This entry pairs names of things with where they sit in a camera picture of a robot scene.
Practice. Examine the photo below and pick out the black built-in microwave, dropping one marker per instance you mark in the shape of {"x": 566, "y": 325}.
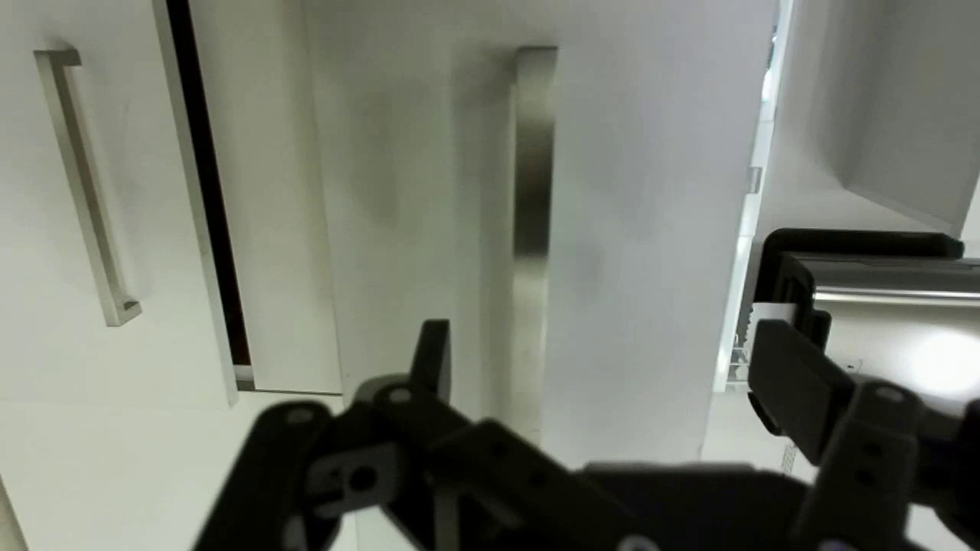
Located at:
{"x": 890, "y": 279}

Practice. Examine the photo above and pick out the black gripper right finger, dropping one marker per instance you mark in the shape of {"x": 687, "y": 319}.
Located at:
{"x": 890, "y": 468}

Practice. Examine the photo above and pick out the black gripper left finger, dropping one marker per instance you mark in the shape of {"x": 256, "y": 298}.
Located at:
{"x": 408, "y": 477}

